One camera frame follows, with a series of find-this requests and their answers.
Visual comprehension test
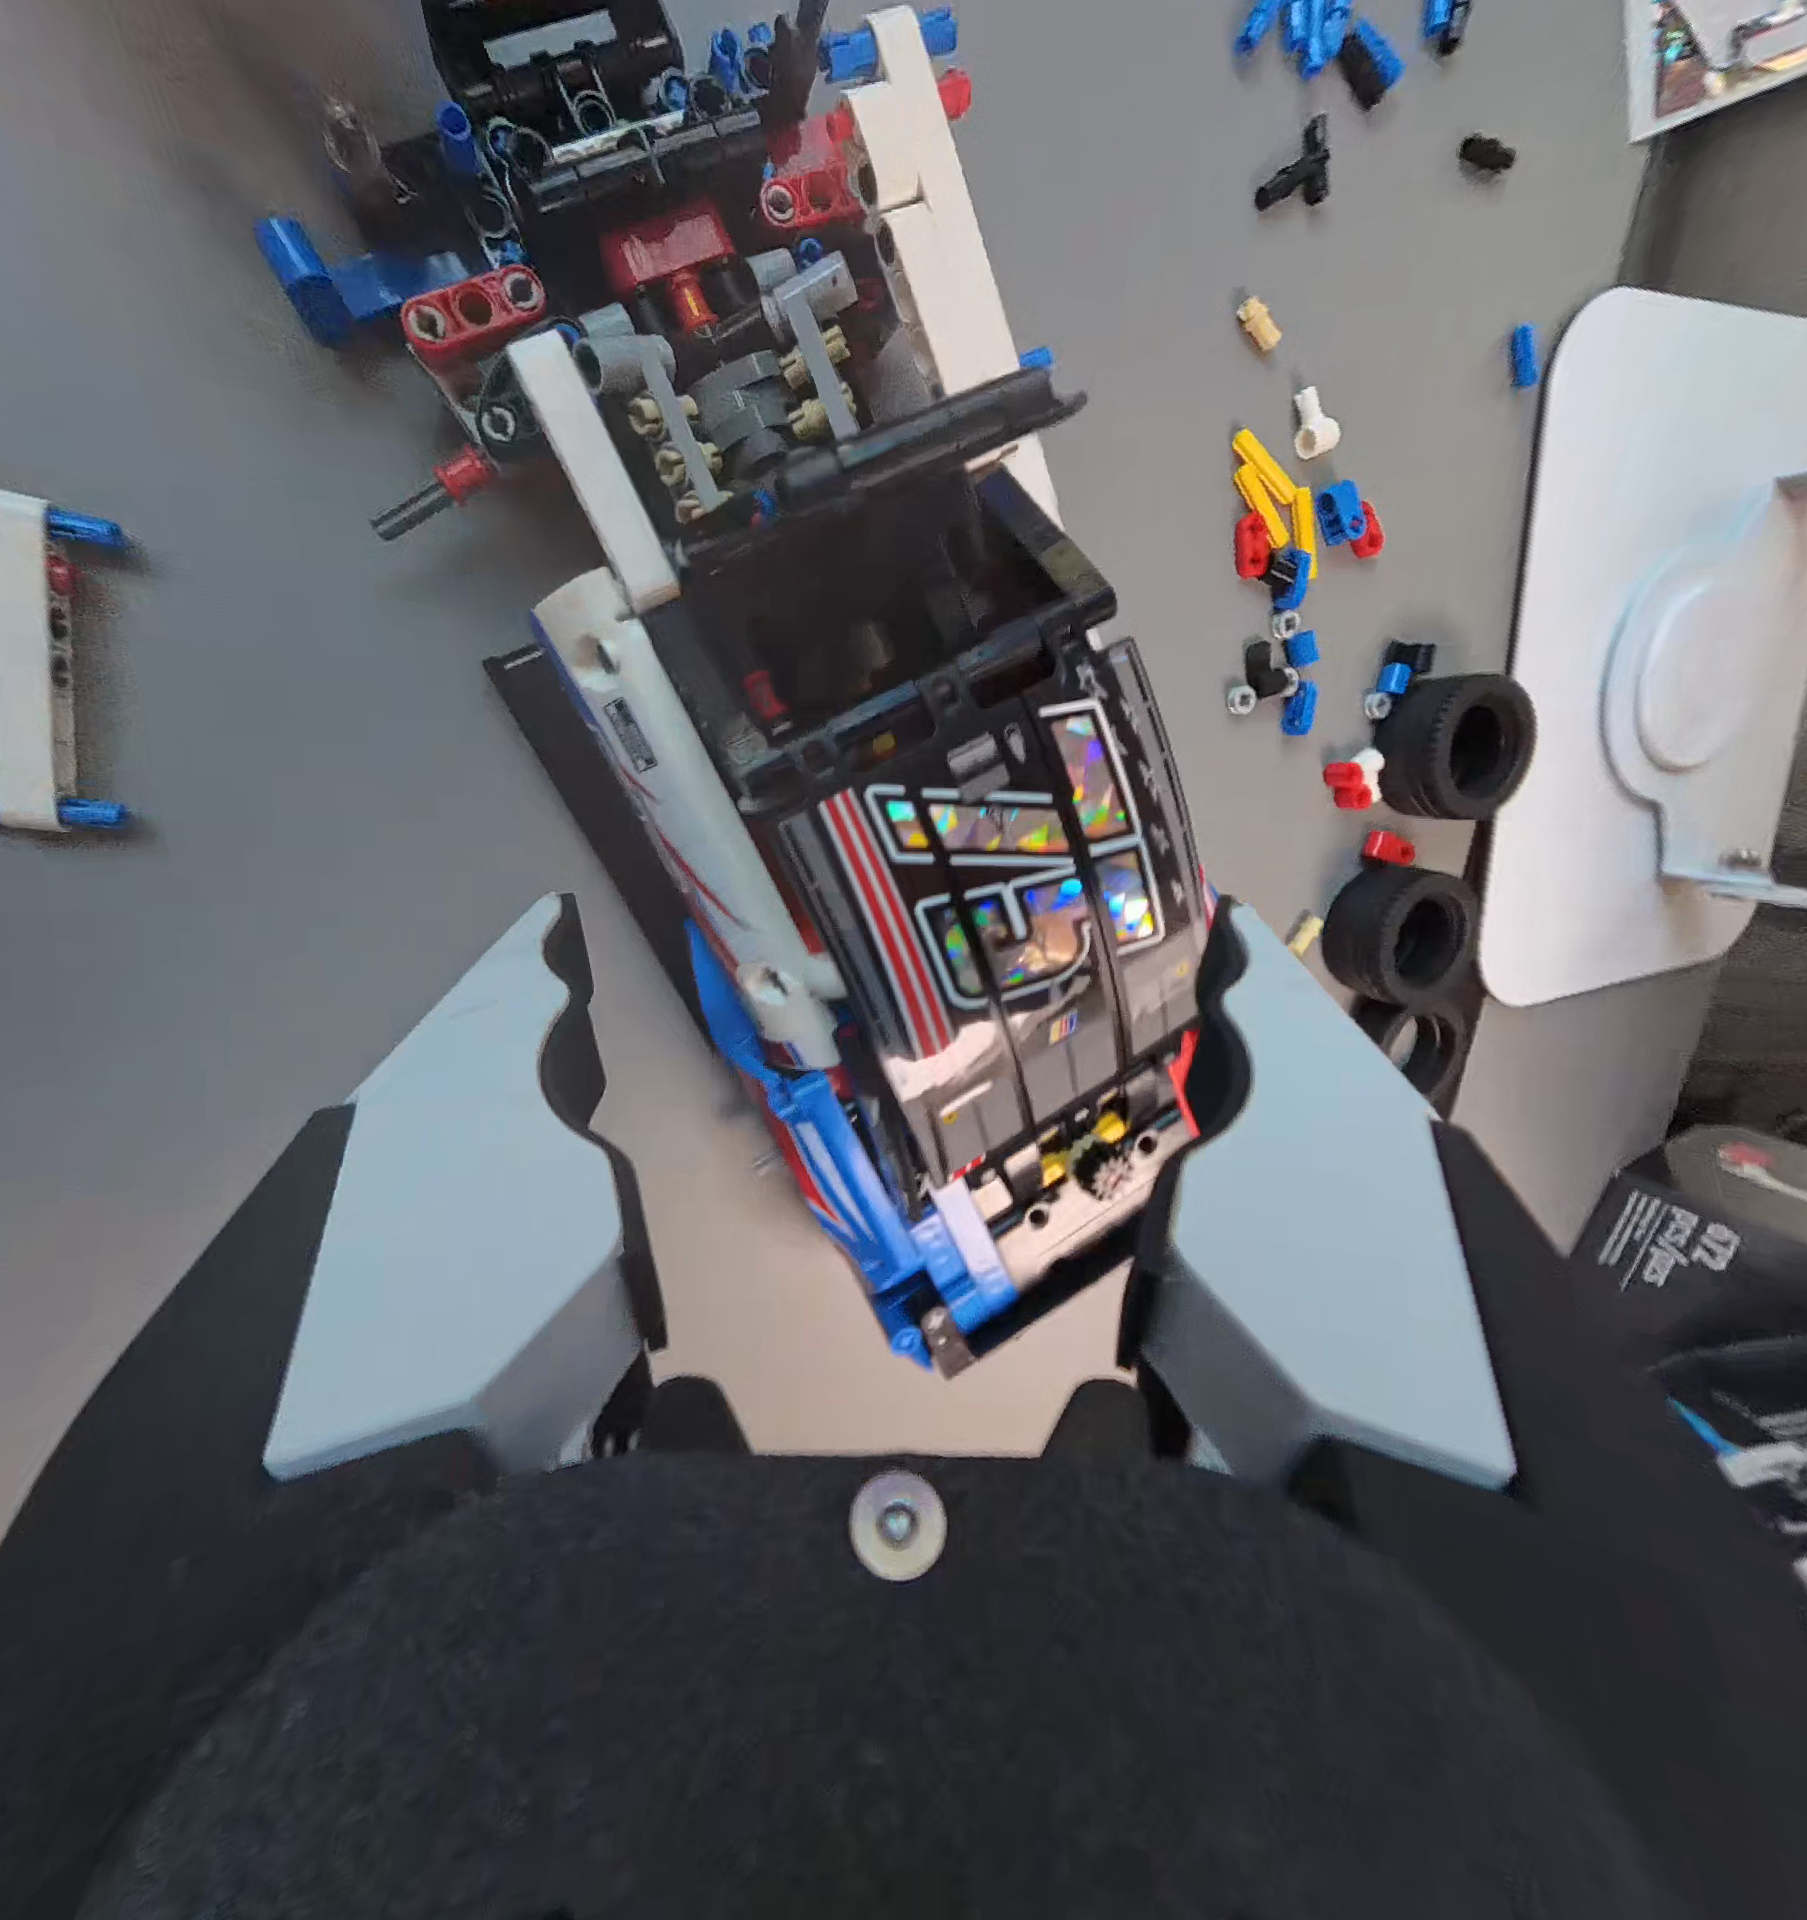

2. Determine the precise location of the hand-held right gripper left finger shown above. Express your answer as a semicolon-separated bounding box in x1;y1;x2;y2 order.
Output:
263;893;670;1480

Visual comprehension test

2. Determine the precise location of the shiny printed booklet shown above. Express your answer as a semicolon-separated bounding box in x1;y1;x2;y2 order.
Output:
1621;0;1807;144

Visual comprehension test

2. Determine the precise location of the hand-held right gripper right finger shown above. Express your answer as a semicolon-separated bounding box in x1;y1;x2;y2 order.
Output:
1121;899;1517;1490

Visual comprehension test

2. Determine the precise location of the brick-built toy race car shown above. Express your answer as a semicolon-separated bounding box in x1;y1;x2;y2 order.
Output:
255;0;1220;1374

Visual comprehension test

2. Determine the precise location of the white brick beam with pins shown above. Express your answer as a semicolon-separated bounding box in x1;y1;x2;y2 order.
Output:
0;487;137;835

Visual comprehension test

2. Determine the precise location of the toy car set box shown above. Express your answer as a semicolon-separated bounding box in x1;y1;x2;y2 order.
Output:
1572;1121;1807;1668

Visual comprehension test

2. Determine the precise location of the white rounded tray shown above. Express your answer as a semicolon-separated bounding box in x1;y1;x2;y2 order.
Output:
1478;287;1807;1012

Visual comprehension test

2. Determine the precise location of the grey desk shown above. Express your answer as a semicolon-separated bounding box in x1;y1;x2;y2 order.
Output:
0;0;1807;1653

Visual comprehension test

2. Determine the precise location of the cluster of mixed small bricks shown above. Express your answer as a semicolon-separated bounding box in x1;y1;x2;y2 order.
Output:
1223;426;1445;870

